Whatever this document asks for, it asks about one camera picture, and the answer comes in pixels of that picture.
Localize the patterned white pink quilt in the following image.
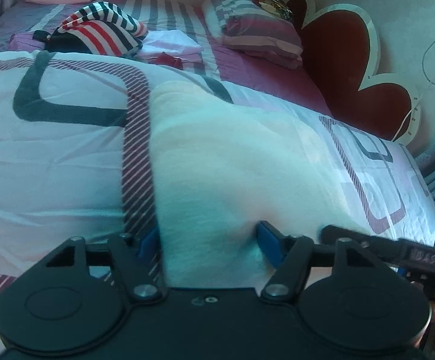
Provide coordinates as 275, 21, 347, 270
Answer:
0, 49, 435, 360

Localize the colourful item on pillow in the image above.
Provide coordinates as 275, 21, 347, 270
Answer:
252, 0, 294, 23

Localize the red white headboard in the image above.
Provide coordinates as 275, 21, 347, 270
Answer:
287, 0, 422, 146

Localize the white folded cloth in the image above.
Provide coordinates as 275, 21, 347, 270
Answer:
139, 30, 203, 63

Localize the cream knit sweater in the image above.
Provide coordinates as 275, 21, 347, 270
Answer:
147, 79, 376, 293

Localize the striped pillow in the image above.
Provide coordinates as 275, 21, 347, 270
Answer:
201, 0, 303, 70

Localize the striped purple bedsheet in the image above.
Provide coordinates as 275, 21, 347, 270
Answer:
0, 0, 331, 116

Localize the striped folded garment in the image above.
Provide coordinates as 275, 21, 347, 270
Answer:
33, 1, 149, 57

